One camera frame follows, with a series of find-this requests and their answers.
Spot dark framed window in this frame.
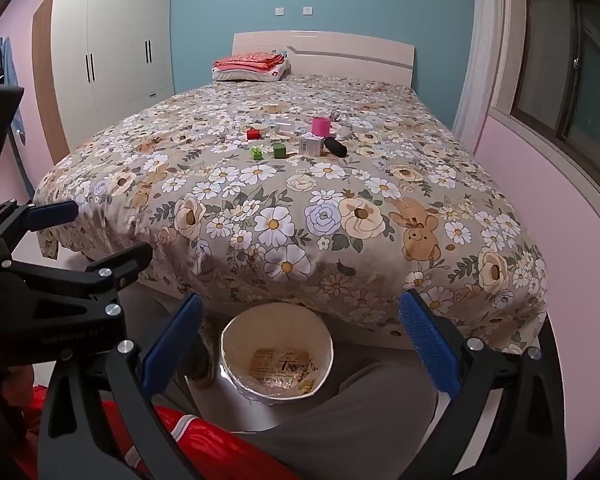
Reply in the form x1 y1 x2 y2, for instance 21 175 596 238
510 0 600 207

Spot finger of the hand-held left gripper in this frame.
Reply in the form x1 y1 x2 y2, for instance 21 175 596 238
0 200 79 242
2 241 154 312

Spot person's leg grey trousers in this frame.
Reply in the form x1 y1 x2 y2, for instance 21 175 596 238
240 360 439 480

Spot floral bedspread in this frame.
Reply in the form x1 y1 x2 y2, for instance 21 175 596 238
32 74 551 356

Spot folded red blanket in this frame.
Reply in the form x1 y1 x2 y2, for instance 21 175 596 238
212 52 287 74

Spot white curtain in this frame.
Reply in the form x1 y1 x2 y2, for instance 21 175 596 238
452 0 512 157

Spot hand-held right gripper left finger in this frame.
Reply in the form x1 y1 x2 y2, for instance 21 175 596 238
37 292 204 480

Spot blue hanging garment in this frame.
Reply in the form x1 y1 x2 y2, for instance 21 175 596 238
0 36 19 87

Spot person's left hand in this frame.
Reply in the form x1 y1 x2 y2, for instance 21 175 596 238
0 365 37 435

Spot white bed headboard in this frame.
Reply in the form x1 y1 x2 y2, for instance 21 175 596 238
231 31 416 88

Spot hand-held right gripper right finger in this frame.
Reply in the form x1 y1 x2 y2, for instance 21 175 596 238
399 289 567 480

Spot white wardrobe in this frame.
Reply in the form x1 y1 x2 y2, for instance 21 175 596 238
32 0 176 163

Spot yellow printed wrapper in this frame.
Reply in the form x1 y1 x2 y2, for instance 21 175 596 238
250 347 317 396

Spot white trash bin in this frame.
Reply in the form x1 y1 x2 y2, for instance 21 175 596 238
215 302 336 433

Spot red jacket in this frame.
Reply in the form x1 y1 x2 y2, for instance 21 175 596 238
10 384 301 480

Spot white pillow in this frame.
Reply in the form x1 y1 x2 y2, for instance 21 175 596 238
214 65 287 83

